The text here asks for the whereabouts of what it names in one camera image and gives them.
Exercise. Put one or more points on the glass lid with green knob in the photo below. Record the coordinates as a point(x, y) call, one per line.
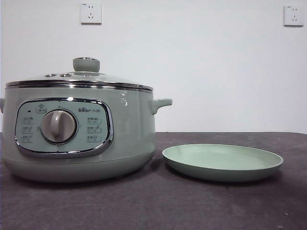
point(86, 64)

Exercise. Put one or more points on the green electric steamer pot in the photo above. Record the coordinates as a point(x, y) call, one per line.
point(129, 134)

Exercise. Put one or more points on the pale green round plate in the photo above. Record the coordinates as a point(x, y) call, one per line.
point(223, 167)

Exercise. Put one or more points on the white wall socket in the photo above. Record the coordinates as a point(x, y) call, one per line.
point(294, 16)
point(91, 14)

